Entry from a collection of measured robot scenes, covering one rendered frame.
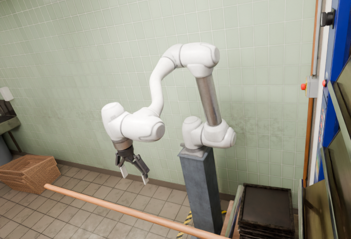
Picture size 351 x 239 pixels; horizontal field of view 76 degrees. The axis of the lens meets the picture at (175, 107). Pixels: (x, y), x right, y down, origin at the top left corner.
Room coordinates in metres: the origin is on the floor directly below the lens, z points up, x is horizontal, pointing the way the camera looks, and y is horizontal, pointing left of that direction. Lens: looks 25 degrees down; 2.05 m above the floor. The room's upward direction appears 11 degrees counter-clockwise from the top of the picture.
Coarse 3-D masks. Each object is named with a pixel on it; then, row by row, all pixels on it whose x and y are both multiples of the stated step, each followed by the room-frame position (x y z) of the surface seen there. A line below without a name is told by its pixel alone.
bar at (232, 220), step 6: (240, 186) 0.83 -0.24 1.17; (240, 192) 0.79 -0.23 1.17; (240, 198) 0.77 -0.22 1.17; (234, 204) 0.73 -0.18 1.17; (234, 210) 0.70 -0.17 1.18; (234, 216) 0.68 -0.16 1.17; (228, 222) 0.66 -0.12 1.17; (234, 222) 0.65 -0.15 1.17; (228, 228) 0.63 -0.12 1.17; (234, 228) 0.63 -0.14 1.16; (228, 234) 0.60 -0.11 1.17
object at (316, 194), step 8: (320, 184) 0.64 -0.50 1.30; (312, 192) 0.63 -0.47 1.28; (320, 192) 0.61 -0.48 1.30; (312, 200) 0.60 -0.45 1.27; (320, 200) 0.57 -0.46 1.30; (312, 208) 0.57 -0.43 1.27; (320, 208) 0.55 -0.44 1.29; (328, 208) 0.53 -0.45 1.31; (312, 216) 0.54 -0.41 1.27; (320, 216) 0.52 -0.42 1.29; (328, 216) 0.50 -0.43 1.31; (312, 224) 0.51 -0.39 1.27; (320, 224) 0.49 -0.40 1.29; (328, 224) 0.47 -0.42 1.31; (312, 232) 0.49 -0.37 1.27; (320, 232) 0.47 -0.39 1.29; (328, 232) 0.45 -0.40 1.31
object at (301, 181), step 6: (300, 180) 0.67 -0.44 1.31; (300, 186) 0.64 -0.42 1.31; (300, 192) 0.61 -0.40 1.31; (300, 198) 0.59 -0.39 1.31; (300, 204) 0.56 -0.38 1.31; (306, 204) 0.58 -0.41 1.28; (300, 210) 0.54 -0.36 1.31; (300, 216) 0.52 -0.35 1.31; (300, 222) 0.50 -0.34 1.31; (300, 228) 0.48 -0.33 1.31; (300, 234) 0.46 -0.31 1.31
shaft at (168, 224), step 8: (48, 184) 1.12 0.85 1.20; (64, 192) 1.02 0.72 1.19; (72, 192) 1.00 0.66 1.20; (88, 200) 0.92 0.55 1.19; (96, 200) 0.90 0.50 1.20; (112, 208) 0.84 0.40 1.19; (120, 208) 0.82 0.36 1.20; (128, 208) 0.81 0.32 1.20; (136, 216) 0.76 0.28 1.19; (144, 216) 0.75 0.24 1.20; (152, 216) 0.74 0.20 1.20; (160, 224) 0.69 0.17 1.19; (168, 224) 0.68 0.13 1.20; (176, 224) 0.67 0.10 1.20; (184, 232) 0.63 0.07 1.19; (192, 232) 0.62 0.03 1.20; (200, 232) 0.61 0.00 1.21; (208, 232) 0.60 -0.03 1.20
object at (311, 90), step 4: (308, 76) 1.23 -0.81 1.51; (308, 80) 1.18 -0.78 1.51; (312, 80) 1.16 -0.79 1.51; (316, 80) 1.15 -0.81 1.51; (308, 84) 1.15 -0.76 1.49; (312, 84) 1.14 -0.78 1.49; (316, 84) 1.13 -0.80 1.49; (308, 88) 1.15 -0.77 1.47; (312, 88) 1.14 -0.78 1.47; (316, 88) 1.13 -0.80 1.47; (308, 92) 1.15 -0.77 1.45; (312, 92) 1.14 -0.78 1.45; (316, 92) 1.13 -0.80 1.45; (308, 96) 1.15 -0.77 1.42; (312, 96) 1.14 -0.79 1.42; (316, 96) 1.13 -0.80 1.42
